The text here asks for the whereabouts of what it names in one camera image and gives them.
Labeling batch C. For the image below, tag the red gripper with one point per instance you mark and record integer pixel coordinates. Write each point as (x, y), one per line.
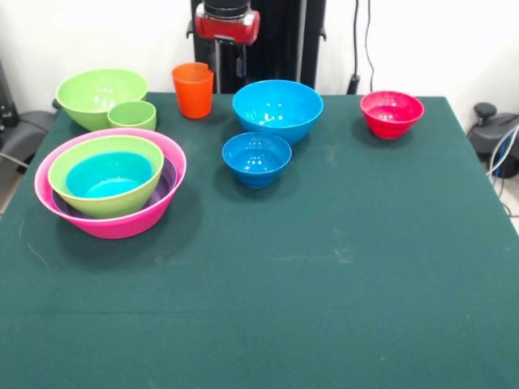
(227, 28)

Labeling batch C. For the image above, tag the orange cup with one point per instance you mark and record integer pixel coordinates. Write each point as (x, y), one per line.
(192, 97)

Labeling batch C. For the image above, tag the purple bowl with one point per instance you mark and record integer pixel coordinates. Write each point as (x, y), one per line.
(168, 182)

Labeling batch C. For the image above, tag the light blue straight-sided bowl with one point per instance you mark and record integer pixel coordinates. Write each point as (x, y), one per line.
(109, 178)

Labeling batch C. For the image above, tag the green bowl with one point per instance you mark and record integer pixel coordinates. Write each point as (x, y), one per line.
(93, 93)
(69, 166)

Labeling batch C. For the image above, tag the large pink bowl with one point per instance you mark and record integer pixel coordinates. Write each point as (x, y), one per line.
(117, 229)

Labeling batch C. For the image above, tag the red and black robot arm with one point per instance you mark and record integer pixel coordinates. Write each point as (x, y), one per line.
(227, 6)

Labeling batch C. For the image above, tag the large blue bowl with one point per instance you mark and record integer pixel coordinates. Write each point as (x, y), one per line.
(280, 101)

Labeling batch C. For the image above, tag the green cup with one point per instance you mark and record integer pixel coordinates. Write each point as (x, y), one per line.
(134, 117)

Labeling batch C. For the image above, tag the small dark blue bowl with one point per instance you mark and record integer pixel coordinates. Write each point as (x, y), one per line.
(255, 170)

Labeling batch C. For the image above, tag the small pink bowl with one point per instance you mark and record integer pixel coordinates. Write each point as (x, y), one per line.
(391, 121)

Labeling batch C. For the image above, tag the dark green table cloth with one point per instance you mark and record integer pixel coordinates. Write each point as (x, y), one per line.
(243, 324)

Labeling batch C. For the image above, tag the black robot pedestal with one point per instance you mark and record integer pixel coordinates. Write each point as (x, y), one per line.
(280, 52)

